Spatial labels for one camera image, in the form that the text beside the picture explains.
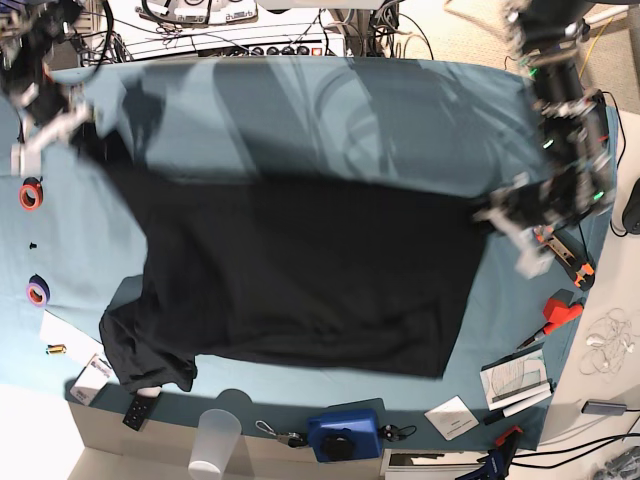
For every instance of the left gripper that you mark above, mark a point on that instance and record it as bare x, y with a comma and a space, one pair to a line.
498, 210

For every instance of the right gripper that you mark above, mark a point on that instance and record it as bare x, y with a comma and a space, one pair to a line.
25, 154

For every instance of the black t-shirt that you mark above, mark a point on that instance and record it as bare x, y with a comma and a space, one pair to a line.
286, 270

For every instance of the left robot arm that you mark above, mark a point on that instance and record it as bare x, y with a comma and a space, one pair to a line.
544, 37

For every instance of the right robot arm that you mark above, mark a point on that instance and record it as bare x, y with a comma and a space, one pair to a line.
49, 111

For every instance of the orange tape roll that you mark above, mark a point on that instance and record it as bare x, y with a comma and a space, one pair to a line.
31, 194

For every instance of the teal table cloth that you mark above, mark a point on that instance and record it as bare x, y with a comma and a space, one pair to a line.
448, 127

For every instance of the black computer mouse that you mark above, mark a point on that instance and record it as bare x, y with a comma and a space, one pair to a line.
631, 213

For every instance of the white booklet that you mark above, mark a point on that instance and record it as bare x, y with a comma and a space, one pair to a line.
514, 377

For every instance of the purple tape roll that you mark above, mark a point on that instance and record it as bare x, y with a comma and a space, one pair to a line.
38, 292

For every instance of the white instruction card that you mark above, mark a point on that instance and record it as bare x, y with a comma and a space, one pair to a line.
452, 418

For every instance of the small battery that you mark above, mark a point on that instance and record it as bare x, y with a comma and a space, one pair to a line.
57, 349

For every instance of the white paper sheet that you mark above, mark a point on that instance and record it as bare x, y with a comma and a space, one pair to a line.
79, 346

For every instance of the white packaged item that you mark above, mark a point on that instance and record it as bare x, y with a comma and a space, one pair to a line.
91, 380

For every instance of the blue plastic box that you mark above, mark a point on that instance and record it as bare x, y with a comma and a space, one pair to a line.
344, 436

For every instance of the black remote control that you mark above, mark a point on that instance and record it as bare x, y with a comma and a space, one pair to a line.
140, 407

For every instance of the clear plastic cup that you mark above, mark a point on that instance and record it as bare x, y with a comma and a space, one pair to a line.
217, 435

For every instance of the orange black wire stripper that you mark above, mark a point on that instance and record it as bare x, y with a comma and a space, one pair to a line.
570, 254

